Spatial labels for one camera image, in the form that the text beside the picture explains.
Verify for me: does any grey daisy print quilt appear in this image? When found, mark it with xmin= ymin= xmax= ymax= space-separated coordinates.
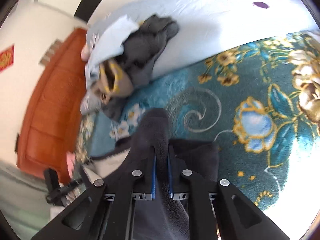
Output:
xmin=86 ymin=0 xmax=317 ymax=79

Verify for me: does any tan yellow plush garment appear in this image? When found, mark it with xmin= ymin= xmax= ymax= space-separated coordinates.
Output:
xmin=91 ymin=59 xmax=133 ymax=105

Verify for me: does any orange wooden headboard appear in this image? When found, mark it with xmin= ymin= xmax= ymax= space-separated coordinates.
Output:
xmin=17 ymin=28 xmax=86 ymax=184

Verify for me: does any teal floral bed blanket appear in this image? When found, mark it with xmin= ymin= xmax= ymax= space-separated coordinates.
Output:
xmin=76 ymin=31 xmax=319 ymax=210

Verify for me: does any light blue garment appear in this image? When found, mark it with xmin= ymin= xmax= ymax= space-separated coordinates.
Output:
xmin=80 ymin=15 xmax=139 ymax=115

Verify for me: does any black and white fleece jacket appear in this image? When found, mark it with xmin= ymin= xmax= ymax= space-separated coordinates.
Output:
xmin=87 ymin=108 xmax=219 ymax=239

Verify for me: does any red wall decoration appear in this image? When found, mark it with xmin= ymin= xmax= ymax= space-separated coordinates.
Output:
xmin=0 ymin=45 xmax=14 ymax=72

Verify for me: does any dark grey crumpled garment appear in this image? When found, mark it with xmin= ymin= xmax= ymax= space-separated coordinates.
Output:
xmin=101 ymin=14 xmax=180 ymax=120

